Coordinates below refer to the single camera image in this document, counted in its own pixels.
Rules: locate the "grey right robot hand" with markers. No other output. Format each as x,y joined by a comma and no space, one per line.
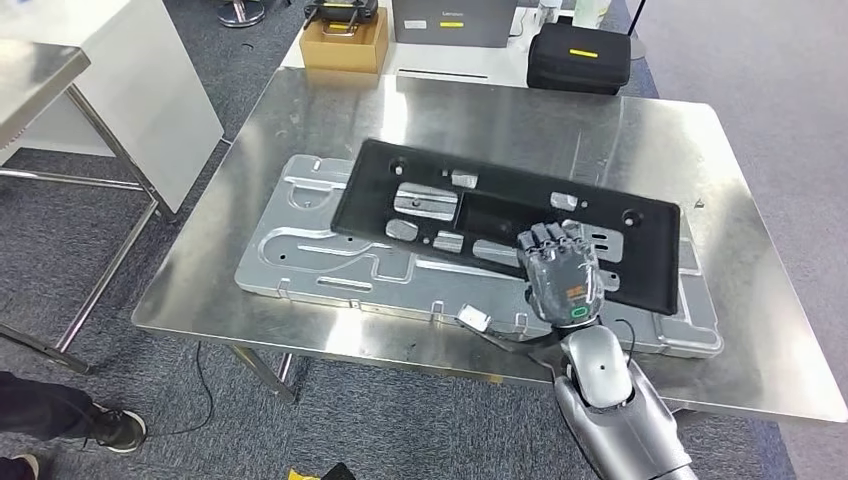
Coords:
563,278

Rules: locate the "black plastic panel part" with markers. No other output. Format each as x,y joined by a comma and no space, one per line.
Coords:
371,199

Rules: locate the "stainless steel workbench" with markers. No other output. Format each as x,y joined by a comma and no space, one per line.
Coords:
729,199

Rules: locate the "black case yellow label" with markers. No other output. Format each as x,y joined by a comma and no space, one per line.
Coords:
576,66

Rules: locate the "black pole floor stand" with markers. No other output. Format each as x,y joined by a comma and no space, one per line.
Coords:
640,45

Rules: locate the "clear bottle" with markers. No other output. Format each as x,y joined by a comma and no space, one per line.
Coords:
548,12

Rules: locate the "pale white bottle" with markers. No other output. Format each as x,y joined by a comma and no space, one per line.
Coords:
590,12

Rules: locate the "grey Lenovo box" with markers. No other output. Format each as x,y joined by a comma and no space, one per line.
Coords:
457,26

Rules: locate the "stamped steel plate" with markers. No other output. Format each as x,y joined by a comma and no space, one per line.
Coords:
291,218

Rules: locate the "brown cardboard box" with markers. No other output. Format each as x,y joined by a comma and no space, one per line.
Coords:
344,56

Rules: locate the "black device yellow label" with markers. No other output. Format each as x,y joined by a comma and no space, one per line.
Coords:
341,10

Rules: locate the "chrome round stand base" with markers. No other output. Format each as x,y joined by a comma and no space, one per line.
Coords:
240,16

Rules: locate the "white cabinet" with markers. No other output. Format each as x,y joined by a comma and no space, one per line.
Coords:
152,99

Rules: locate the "person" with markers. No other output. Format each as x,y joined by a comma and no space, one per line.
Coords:
40,404

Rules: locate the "steel side table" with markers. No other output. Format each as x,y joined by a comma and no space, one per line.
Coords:
33,79

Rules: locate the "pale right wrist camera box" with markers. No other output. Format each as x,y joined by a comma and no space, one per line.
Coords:
474,318

